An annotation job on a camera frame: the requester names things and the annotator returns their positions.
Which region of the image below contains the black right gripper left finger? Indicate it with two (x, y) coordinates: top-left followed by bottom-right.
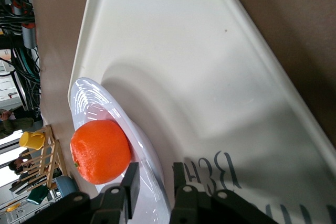
(90, 162), (141, 224)

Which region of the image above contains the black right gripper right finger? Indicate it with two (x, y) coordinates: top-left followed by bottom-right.
(170, 162), (211, 224)

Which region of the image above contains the orange mandarin fruit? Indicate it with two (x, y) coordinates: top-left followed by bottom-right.
(70, 120), (132, 185)

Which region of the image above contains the white round plate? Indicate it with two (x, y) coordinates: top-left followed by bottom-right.
(68, 77), (171, 224)

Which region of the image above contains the blue bowl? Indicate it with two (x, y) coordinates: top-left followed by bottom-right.
(55, 176), (79, 198)

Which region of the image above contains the wooden drying rack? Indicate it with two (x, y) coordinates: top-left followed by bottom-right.
(10, 124), (69, 193)

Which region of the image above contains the dark green cup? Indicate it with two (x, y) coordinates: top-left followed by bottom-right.
(26, 185), (49, 205)

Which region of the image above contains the yellow mug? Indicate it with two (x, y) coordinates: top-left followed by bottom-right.
(19, 131), (45, 151)

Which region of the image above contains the beige tray with bear print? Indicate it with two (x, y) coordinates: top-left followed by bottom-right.
(67, 0), (336, 224)

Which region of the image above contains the person in green jacket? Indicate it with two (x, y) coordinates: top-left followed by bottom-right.
(0, 108), (35, 140)

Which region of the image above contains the black cable bundle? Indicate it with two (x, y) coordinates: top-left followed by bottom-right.
(0, 0), (43, 112)

